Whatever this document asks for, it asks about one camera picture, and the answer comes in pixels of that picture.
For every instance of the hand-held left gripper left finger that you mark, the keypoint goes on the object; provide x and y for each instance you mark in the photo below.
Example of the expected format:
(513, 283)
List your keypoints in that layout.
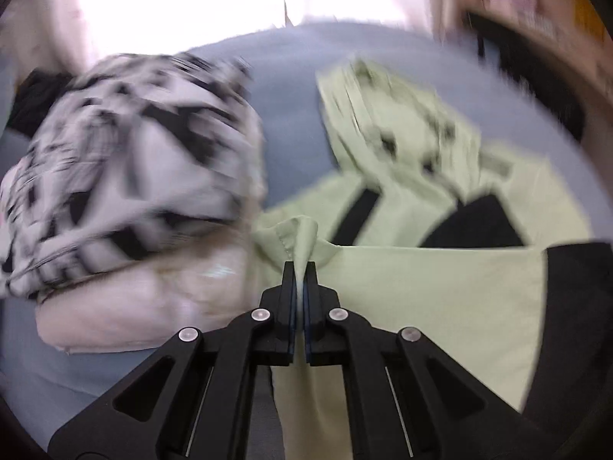
(289, 316)

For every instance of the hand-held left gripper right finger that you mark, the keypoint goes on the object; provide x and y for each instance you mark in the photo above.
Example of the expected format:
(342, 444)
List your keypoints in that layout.
(309, 316)

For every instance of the green and black hooded jacket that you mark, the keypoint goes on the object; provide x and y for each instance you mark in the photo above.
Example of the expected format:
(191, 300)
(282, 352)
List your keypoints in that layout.
(431, 297)

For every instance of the white folded cloth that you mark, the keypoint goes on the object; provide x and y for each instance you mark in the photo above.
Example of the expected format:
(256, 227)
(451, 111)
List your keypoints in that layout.
(143, 306)

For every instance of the black and white patterned garment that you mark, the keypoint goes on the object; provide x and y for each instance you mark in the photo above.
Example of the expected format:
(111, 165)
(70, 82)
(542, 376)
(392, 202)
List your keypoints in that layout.
(124, 163)

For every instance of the black cloth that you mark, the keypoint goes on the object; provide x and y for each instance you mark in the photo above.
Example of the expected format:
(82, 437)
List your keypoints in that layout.
(38, 100)

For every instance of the white sheer curtain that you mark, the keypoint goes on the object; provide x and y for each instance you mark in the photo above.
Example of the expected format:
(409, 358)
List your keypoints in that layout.
(191, 0)

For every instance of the wooden shelf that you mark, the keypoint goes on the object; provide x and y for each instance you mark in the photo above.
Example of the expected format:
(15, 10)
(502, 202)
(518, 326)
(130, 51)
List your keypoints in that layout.
(555, 43)

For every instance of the yellow bag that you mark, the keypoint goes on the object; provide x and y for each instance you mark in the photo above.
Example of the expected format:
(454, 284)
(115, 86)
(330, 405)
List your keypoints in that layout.
(590, 14)

